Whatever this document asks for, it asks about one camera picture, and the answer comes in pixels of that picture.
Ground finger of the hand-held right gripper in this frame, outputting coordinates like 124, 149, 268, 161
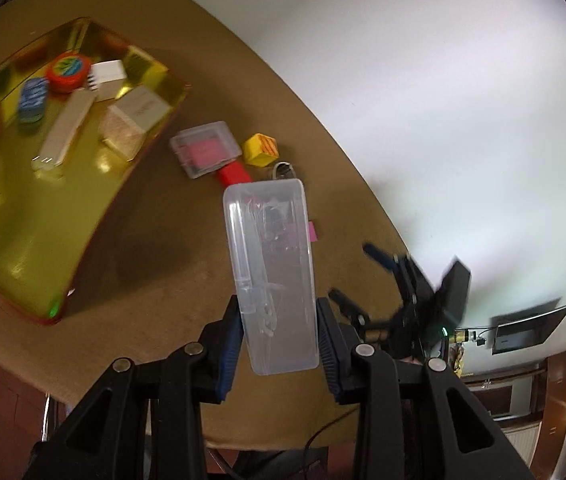
329, 288, 371, 329
362, 242, 405, 275

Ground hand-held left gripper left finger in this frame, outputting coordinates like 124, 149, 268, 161
23, 294, 243, 480

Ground flat red block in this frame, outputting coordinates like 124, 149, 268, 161
215, 159, 253, 187

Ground dark flat monitor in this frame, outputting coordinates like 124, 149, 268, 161
491, 298, 566, 356

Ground blue patterned eraser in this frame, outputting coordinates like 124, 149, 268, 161
16, 77, 49, 124

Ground black cable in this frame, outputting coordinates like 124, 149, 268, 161
304, 404, 360, 463

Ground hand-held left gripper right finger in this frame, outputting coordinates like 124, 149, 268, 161
315, 297, 536, 480

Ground small patterned cardboard box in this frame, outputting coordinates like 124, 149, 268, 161
100, 84, 172, 162

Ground cream rectangular bar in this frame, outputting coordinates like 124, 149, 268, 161
32, 87, 97, 172

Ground wooden cabinet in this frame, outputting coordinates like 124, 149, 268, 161
463, 364, 548, 422

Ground metal ring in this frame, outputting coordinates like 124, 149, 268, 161
272, 161, 300, 181

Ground red round tape measure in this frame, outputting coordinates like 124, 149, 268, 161
45, 53, 92, 94

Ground yellow striped wooden cube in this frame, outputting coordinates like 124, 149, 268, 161
242, 133, 280, 167

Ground long clear plastic case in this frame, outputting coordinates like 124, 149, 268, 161
222, 178, 321, 376

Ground red tin box gold inside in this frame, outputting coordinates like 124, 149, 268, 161
0, 16, 192, 329

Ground small clear box pink contents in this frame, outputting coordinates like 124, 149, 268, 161
170, 120, 243, 180

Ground small white box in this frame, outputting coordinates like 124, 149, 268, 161
90, 59, 128, 102

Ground metal chair leg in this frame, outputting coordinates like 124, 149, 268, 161
42, 394, 55, 443

